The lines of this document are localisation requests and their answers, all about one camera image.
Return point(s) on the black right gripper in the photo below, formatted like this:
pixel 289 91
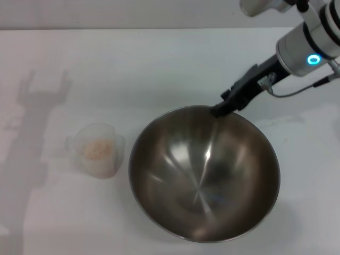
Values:
pixel 257 79

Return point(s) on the white rice grains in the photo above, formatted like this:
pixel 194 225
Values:
pixel 98 150

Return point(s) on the stainless steel mixing bowl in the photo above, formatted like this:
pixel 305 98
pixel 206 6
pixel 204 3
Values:
pixel 202 180

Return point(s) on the clear plastic measuring cup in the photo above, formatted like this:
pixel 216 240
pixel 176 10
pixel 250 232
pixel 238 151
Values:
pixel 117 162

